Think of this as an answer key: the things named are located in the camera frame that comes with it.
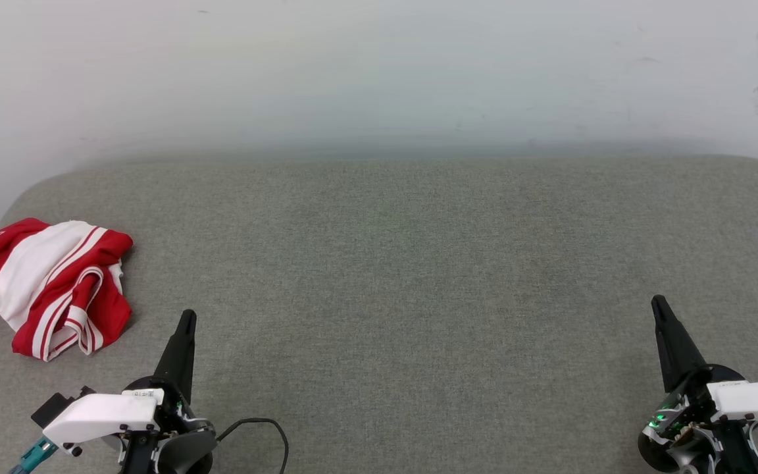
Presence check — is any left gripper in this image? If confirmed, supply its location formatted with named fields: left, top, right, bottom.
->
left=42, top=309, right=215, bottom=474

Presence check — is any red and white basketball jersey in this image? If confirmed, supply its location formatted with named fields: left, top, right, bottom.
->
left=0, top=218, right=134, bottom=362

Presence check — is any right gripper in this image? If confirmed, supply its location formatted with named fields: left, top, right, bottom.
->
left=642, top=295, right=758, bottom=474

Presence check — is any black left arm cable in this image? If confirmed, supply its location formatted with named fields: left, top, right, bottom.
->
left=216, top=417, right=290, bottom=474

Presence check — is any teal left camera connector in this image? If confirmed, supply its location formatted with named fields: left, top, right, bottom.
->
left=9, top=436, right=59, bottom=474

